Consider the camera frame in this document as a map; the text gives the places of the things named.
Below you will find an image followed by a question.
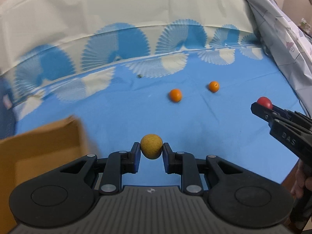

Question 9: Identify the yellow-green round fruit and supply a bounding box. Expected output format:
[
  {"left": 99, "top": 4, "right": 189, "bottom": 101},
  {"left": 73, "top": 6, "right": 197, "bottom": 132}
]
[{"left": 140, "top": 134, "right": 163, "bottom": 160}]

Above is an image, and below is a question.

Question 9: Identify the brown cardboard box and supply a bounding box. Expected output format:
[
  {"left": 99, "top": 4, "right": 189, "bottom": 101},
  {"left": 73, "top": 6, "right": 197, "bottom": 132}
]
[{"left": 1, "top": 116, "right": 97, "bottom": 233}]

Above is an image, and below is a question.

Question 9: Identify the blue white patterned sheet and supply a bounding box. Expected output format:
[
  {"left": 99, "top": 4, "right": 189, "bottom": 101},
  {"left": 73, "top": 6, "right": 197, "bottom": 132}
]
[{"left": 1, "top": 0, "right": 305, "bottom": 182}]

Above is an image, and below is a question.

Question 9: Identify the orange kumquat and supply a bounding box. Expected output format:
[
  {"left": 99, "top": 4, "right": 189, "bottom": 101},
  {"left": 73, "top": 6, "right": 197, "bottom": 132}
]
[
  {"left": 208, "top": 81, "right": 219, "bottom": 93},
  {"left": 169, "top": 89, "right": 183, "bottom": 103}
]

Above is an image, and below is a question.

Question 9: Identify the orange kumquat front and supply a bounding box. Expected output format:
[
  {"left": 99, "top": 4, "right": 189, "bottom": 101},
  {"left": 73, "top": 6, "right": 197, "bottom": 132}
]
[{"left": 169, "top": 89, "right": 183, "bottom": 103}]

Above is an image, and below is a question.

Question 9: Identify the grey white blanket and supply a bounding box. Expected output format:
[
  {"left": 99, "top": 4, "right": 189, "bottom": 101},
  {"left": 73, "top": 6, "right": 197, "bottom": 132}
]
[{"left": 247, "top": 0, "right": 311, "bottom": 116}]

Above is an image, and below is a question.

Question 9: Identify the red round fruit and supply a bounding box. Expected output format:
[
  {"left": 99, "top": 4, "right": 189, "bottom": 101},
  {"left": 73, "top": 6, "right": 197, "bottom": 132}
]
[{"left": 256, "top": 97, "right": 273, "bottom": 109}]

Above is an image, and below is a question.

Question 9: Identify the person right hand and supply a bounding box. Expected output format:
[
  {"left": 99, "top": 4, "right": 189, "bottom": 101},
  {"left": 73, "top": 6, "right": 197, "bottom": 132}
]
[{"left": 291, "top": 160, "right": 311, "bottom": 199}]

